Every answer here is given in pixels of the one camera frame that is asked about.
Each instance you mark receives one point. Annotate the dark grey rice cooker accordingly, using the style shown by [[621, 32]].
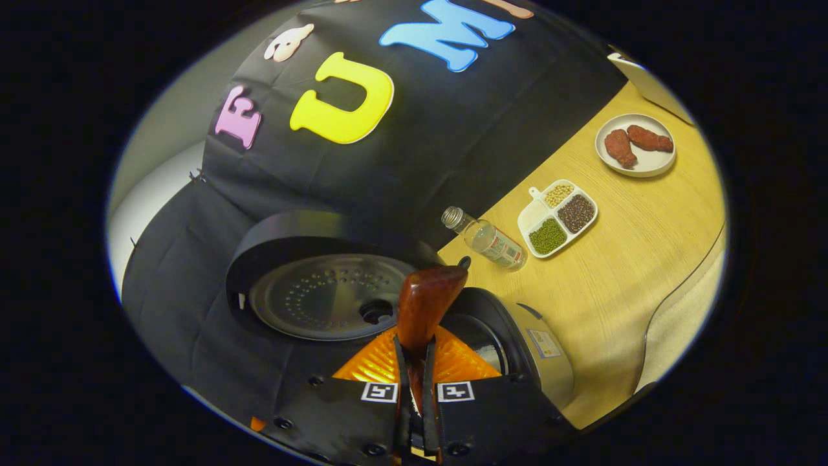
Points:
[[323, 298]]

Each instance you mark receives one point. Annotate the round white plate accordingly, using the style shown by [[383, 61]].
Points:
[[647, 165]]

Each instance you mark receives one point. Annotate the black backdrop cloth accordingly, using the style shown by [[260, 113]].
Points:
[[420, 129]]

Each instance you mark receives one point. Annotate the brown wooden spoon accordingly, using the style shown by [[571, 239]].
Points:
[[427, 298]]

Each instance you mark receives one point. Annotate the reddish brown meat piece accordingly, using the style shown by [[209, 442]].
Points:
[[620, 149], [650, 139]]

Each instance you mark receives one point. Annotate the clear plastic tray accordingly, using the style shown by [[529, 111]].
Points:
[[653, 304]]

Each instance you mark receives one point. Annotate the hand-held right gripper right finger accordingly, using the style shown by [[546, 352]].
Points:
[[491, 414]]

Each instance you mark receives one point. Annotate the divided white bean dish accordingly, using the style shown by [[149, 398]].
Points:
[[535, 217]]

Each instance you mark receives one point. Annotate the white toaster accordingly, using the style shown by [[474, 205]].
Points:
[[653, 87]]

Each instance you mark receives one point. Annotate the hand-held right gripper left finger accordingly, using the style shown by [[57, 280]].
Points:
[[343, 414]]

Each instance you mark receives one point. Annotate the small clear glass bottle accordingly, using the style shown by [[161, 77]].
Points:
[[495, 244]]

